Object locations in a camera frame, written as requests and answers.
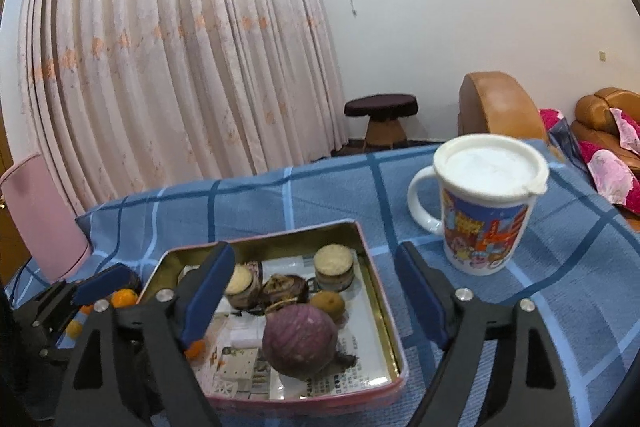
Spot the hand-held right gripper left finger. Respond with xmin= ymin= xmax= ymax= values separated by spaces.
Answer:
xmin=54 ymin=241 xmax=237 ymax=427

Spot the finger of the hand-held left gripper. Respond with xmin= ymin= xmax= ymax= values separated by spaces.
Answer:
xmin=72 ymin=264 xmax=132 ymax=308

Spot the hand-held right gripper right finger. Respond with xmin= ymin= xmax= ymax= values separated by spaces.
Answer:
xmin=394 ymin=241 xmax=573 ymax=427

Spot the large orange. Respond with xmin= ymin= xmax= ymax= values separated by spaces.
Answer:
xmin=65 ymin=305 xmax=92 ymax=339

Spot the cut sugarcane piece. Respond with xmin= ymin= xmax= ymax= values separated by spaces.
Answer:
xmin=313 ymin=244 xmax=355 ymax=292
xmin=223 ymin=264 xmax=264 ymax=310

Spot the pink tin box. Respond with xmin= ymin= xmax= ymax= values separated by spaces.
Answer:
xmin=136 ymin=219 xmax=408 ymax=408

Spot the dark water chestnut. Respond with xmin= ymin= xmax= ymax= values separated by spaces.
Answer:
xmin=257 ymin=274 xmax=311 ymax=308

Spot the longan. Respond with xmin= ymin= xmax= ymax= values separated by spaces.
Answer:
xmin=310 ymin=290 xmax=347 ymax=323

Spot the purple radish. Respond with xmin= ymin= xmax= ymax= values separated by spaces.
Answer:
xmin=262 ymin=303 xmax=358 ymax=378

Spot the pink cylindrical container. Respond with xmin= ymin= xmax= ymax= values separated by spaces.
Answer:
xmin=0 ymin=152 xmax=93 ymax=283

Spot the white printed mug with lid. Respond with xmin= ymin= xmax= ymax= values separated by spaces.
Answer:
xmin=407 ymin=133 xmax=551 ymax=276

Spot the blue plaid tablecloth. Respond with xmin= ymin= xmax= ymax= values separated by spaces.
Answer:
xmin=5 ymin=138 xmax=640 ymax=427

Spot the dark round stool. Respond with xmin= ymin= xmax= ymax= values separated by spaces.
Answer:
xmin=344 ymin=94 xmax=418 ymax=152

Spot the brown leather armchair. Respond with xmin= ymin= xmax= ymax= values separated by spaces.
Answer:
xmin=458 ymin=72 xmax=551 ymax=142

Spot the pink and blue bag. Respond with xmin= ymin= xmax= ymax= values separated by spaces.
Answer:
xmin=539 ymin=108 xmax=588 ymax=172

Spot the pink floral cloth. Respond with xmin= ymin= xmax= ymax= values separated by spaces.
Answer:
xmin=585 ymin=149 xmax=640 ymax=206

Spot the pink floral curtain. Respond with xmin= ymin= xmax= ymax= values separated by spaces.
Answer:
xmin=17 ymin=0 xmax=351 ymax=215

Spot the brown leather sofa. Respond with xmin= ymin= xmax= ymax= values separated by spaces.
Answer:
xmin=571 ymin=87 xmax=640 ymax=233

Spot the pink floral pillow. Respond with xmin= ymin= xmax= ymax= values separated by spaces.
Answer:
xmin=609 ymin=108 xmax=640 ymax=154

